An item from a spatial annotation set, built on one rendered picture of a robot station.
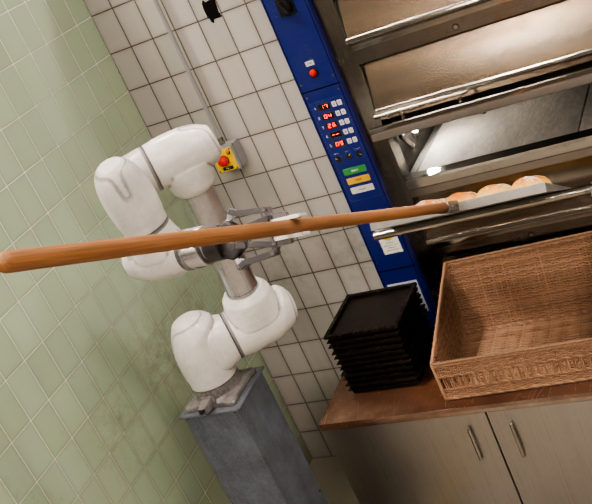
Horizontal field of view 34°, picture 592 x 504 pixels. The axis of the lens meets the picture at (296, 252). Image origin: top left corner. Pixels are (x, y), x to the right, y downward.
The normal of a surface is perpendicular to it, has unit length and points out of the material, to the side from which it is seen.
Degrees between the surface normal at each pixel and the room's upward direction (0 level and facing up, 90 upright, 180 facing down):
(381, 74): 70
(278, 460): 90
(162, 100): 90
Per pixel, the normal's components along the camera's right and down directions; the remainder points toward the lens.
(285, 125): -0.33, 0.50
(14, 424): 0.86, -0.19
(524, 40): -0.44, 0.18
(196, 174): 0.42, 0.49
